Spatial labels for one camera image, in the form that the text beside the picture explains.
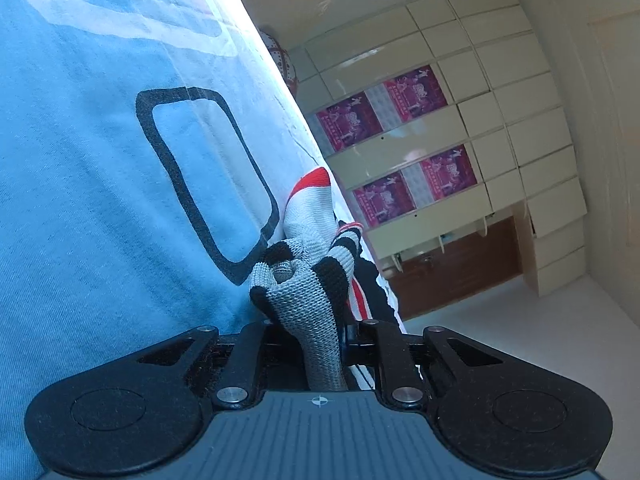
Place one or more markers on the cream wardrobe with cabinets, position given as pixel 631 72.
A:
pixel 503 106

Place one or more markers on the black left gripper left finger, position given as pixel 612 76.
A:
pixel 141 411

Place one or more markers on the purple poster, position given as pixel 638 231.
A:
pixel 406 97
pixel 439 176
pixel 384 199
pixel 349 122

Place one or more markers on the light blue patterned bedsheet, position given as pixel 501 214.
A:
pixel 148 149

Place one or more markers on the purple poster upper right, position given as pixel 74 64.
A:
pixel 439 176

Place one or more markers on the brown wooden door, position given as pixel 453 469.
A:
pixel 456 271

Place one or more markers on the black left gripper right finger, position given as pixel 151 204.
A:
pixel 491 411

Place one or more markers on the striped sock black toe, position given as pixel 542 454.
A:
pixel 302 283

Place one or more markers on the purple poster lower right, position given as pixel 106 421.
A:
pixel 384 199

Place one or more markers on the purple poster upper left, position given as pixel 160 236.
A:
pixel 406 97

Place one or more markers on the purple poster lower left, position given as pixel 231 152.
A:
pixel 349 122

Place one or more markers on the patterned white pillow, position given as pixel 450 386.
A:
pixel 283 61

